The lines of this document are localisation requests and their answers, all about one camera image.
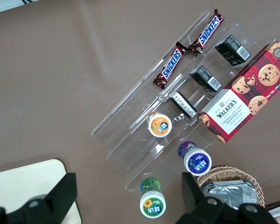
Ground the aluminium foil tray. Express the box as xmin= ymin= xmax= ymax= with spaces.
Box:
xmin=200 ymin=179 xmax=260 ymax=210

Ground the light tan wicker basket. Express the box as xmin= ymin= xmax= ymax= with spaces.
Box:
xmin=195 ymin=165 xmax=266 ymax=209

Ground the clear acrylic stepped stand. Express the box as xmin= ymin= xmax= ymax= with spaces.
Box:
xmin=90 ymin=10 xmax=280 ymax=193

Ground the purple lid yogurt cup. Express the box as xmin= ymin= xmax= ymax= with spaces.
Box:
xmin=177 ymin=140 xmax=212 ymax=176

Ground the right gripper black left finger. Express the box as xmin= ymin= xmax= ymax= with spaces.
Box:
xmin=0 ymin=172 xmax=78 ymax=224

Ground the small black box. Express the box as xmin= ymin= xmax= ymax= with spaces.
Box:
xmin=189 ymin=65 xmax=223 ymax=93
xmin=214 ymin=35 xmax=252 ymax=67
xmin=168 ymin=91 xmax=198 ymax=120

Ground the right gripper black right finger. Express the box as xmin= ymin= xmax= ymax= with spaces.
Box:
xmin=175 ymin=172 xmax=280 ymax=224

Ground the red Walkers shortbread box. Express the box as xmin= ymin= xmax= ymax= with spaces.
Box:
xmin=196 ymin=40 xmax=280 ymax=144

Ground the white cloth with black stripes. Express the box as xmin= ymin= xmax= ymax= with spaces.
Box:
xmin=0 ymin=0 xmax=39 ymax=15

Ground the beige plastic tray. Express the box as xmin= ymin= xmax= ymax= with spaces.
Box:
xmin=0 ymin=159 xmax=81 ymax=224

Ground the green lid yogurt cup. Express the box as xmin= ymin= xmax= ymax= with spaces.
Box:
xmin=139 ymin=177 xmax=167 ymax=218

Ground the orange lid yogurt cup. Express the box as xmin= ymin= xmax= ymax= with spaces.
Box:
xmin=147 ymin=111 xmax=173 ymax=139

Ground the Snickers chocolate bar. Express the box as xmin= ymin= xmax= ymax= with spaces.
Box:
xmin=153 ymin=42 xmax=188 ymax=91
xmin=188 ymin=8 xmax=225 ymax=57

